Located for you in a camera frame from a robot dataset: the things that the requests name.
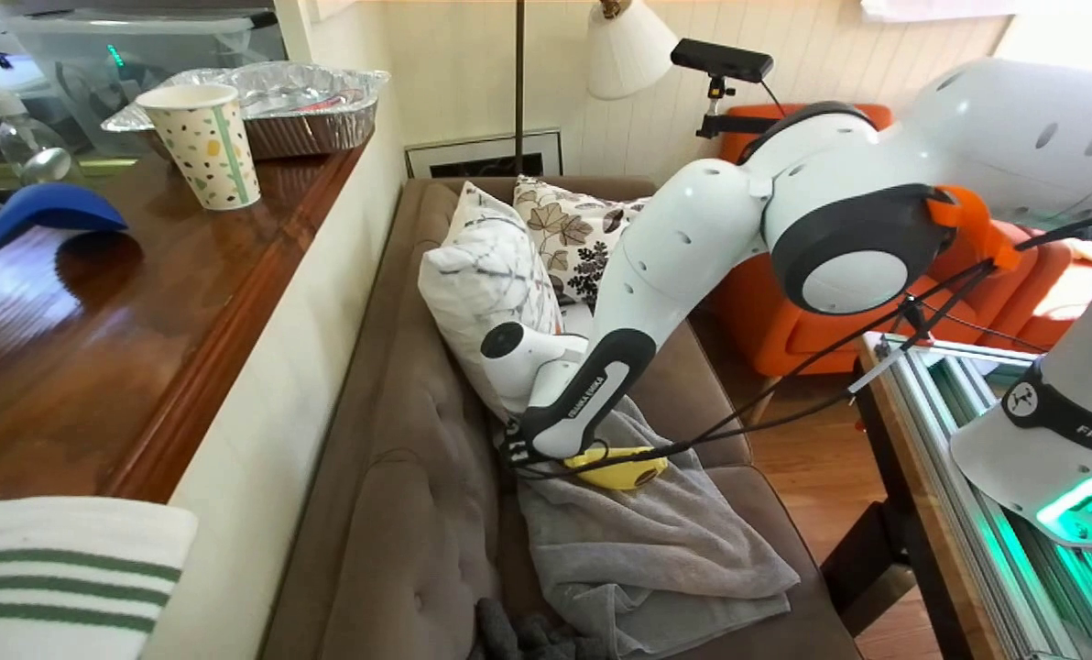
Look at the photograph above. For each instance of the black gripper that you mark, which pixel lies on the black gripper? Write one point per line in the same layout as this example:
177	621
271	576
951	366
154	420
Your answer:
513	448

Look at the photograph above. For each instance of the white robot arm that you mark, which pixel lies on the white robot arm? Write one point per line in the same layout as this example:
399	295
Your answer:
851	213

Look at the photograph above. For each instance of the aluminium foil tray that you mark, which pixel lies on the aluminium foil tray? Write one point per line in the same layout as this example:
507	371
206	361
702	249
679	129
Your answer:
294	109

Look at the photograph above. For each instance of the brown tufted sofa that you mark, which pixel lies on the brown tufted sofa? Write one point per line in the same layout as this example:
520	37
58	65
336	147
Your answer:
407	524

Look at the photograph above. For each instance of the white branch pattern pillow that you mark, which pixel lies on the white branch pattern pillow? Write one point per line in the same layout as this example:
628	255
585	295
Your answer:
477	276

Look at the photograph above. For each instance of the grey blanket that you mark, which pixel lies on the grey blanket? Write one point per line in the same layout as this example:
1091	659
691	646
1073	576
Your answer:
652	569

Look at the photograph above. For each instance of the brown floral pillow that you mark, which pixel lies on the brown floral pillow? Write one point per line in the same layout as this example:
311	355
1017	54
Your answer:
574	234

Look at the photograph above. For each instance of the framed picture on floor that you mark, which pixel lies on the framed picture on floor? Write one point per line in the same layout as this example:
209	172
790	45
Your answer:
497	156

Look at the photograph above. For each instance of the white lamp shade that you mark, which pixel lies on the white lamp shade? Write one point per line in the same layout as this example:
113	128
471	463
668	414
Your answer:
628	49

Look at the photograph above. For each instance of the black floor lamp pole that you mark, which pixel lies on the black floor lamp pole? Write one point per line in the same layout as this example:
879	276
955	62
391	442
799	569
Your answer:
516	87

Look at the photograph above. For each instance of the polka dot paper cup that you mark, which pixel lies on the polka dot paper cup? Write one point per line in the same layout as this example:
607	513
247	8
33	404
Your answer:
206	141

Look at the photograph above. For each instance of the orange armchair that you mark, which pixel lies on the orange armchair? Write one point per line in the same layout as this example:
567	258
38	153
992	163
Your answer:
1048	299
775	337

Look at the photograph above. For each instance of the green striped white towel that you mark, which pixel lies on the green striped white towel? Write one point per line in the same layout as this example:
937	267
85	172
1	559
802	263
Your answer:
85	576

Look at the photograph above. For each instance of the robot mounting table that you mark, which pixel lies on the robot mounting table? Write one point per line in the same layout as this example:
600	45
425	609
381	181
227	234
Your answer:
992	582

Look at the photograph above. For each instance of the blue plastic object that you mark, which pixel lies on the blue plastic object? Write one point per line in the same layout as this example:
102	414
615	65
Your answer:
62	206

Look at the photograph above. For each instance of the clear plastic storage bin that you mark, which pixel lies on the clear plastic storage bin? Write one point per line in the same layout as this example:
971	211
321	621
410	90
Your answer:
102	62

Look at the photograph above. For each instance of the clear wine glass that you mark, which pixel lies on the clear wine glass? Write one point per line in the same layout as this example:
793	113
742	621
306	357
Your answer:
28	146

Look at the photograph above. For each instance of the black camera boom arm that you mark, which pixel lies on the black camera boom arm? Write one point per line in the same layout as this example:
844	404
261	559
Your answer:
734	122

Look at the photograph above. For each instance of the black camera on mount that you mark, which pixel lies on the black camera on mount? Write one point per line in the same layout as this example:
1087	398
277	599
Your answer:
718	62

